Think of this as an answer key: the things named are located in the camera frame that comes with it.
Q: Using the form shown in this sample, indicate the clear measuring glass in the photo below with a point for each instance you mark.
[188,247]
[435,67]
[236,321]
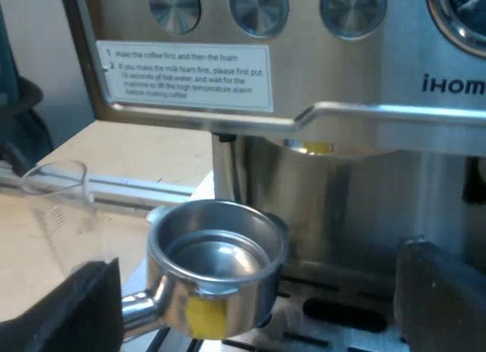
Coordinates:
[64,215]

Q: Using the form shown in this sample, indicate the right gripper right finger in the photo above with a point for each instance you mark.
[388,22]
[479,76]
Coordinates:
[440,299]

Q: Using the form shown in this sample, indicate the aluminium rail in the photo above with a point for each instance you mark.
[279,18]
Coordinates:
[114,187]

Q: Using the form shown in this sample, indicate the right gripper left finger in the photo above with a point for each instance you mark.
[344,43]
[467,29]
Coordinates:
[72,310]

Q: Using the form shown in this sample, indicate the steel espresso machine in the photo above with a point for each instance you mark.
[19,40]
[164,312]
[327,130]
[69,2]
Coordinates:
[341,120]

